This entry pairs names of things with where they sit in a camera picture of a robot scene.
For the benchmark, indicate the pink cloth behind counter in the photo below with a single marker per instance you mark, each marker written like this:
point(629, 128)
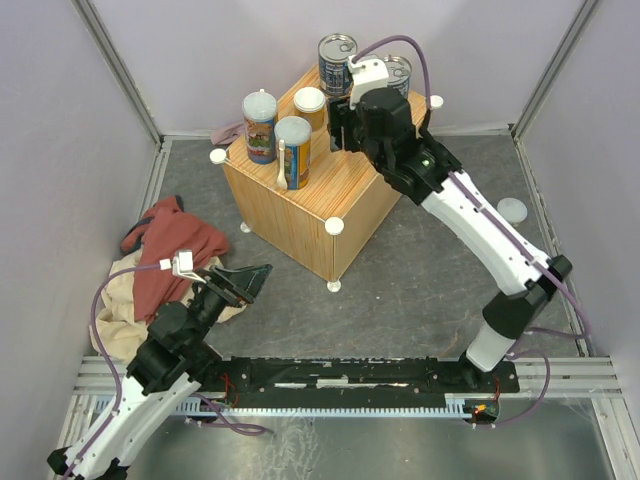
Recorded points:
point(226, 135)

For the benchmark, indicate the green orange fruit cup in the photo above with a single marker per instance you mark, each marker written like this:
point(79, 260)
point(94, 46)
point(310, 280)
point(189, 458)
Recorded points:
point(513, 210)

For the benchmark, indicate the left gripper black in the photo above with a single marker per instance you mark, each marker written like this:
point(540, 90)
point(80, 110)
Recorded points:
point(243, 283)

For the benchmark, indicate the red cloth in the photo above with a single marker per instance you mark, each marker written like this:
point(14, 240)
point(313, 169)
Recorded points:
point(163, 230)

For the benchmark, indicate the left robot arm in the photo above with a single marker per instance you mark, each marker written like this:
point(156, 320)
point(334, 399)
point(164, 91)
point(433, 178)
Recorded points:
point(170, 365)

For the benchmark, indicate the tall yellow drink can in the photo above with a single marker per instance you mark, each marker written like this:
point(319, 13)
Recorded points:
point(296, 132)

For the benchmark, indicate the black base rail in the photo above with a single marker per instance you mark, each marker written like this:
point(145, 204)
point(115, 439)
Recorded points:
point(351, 382)

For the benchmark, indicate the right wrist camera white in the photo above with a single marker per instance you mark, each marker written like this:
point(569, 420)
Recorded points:
point(367, 74)

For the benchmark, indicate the tall can cartoon label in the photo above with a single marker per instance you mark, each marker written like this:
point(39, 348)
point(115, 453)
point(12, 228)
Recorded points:
point(260, 111)

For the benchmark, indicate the wooden cube counter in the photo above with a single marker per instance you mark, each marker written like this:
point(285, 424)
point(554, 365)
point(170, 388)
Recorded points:
point(322, 226)

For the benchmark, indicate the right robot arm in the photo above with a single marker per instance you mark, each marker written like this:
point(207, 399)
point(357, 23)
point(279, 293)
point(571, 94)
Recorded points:
point(527, 278)

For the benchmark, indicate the beige cloth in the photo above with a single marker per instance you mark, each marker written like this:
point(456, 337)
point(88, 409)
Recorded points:
point(120, 330)

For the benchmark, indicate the white plastic spoon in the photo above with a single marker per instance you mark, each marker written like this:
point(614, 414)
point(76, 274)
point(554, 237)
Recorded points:
point(281, 180)

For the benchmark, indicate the blue Progresso soup can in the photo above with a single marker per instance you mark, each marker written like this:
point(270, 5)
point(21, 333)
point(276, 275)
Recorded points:
point(334, 51)

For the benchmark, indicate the white cable duct strip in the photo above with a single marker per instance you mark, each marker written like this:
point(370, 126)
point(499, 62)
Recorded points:
point(454, 407)

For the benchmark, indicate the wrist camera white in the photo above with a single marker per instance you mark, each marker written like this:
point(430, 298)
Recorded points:
point(181, 265)
point(367, 74)

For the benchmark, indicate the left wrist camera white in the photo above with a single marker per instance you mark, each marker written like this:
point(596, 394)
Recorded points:
point(181, 265)

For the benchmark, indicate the orange cup white lid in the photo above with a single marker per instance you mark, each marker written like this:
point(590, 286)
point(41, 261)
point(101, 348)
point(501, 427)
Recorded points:
point(309, 104)

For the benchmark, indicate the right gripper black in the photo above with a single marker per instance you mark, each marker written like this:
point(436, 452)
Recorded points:
point(341, 115)

